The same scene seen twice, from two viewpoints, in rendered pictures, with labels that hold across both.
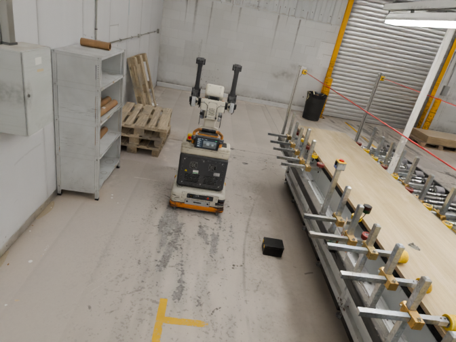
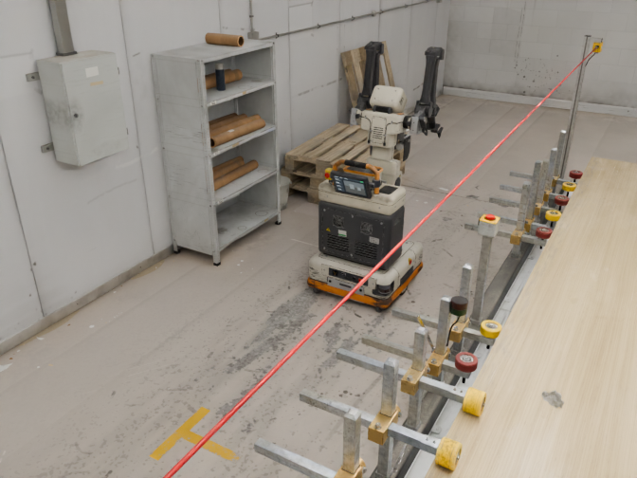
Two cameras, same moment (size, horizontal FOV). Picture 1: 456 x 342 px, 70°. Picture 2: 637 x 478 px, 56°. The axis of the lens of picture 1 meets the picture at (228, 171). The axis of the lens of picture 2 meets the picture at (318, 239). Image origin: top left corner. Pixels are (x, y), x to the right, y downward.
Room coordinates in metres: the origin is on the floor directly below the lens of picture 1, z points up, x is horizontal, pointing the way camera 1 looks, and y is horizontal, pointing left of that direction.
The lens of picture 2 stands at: (0.26, -1.66, 2.27)
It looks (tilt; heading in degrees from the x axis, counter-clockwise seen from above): 26 degrees down; 36
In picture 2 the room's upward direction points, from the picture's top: straight up
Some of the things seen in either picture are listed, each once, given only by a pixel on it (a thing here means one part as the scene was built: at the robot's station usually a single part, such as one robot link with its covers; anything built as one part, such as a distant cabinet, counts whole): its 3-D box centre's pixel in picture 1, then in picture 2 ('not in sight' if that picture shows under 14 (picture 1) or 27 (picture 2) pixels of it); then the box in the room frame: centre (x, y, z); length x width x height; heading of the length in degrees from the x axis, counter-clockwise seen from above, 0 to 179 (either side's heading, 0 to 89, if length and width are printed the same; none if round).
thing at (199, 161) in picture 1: (203, 159); (363, 214); (3.46, 0.30, 0.59); 0.55 x 0.34 x 0.83; 96
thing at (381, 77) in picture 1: (368, 112); not in sight; (4.70, -1.77, 1.25); 0.15 x 0.08 x 1.10; 6
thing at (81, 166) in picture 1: (92, 119); (223, 149); (3.52, 1.63, 0.78); 0.90 x 0.45 x 1.55; 6
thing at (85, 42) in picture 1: (96, 44); (224, 39); (3.63, 1.65, 1.59); 0.30 x 0.08 x 0.08; 96
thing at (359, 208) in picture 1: (349, 233); (441, 350); (2.03, -0.95, 0.87); 0.04 x 0.04 x 0.48; 6
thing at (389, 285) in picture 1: (387, 278); (384, 422); (1.51, -1.00, 0.95); 0.14 x 0.06 x 0.05; 6
